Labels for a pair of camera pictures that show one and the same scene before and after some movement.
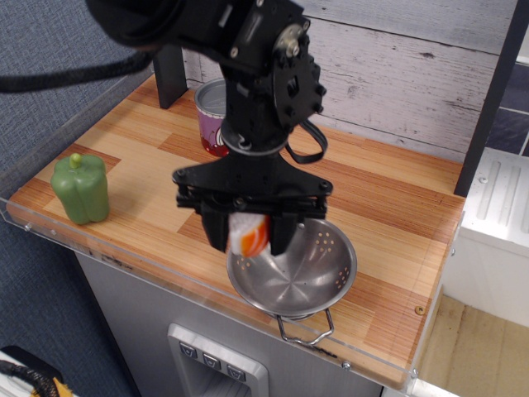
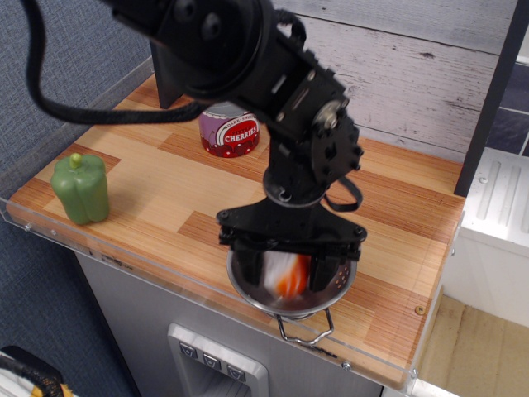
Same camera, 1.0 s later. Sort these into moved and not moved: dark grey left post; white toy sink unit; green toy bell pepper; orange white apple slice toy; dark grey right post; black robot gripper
Moved: black robot gripper; orange white apple slice toy
Not moved: green toy bell pepper; dark grey right post; dark grey left post; white toy sink unit
